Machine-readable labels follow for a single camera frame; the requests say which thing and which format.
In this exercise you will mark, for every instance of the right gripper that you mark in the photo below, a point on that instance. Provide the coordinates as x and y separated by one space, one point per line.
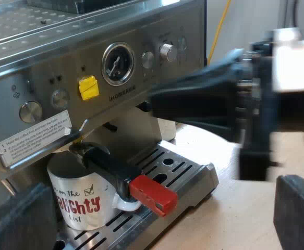
258 117

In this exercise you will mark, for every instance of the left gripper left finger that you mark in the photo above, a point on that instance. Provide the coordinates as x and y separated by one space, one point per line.
18 221

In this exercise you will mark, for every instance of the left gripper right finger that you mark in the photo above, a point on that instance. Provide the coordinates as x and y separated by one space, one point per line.
297 208

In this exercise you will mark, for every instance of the white mug with red print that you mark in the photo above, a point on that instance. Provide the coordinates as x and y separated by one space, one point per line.
76 208

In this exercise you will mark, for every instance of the steel espresso machine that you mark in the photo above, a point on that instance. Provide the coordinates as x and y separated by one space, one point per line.
63 65

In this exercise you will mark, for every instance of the clear bean box dark lid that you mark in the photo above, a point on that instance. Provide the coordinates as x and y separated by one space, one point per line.
94 5

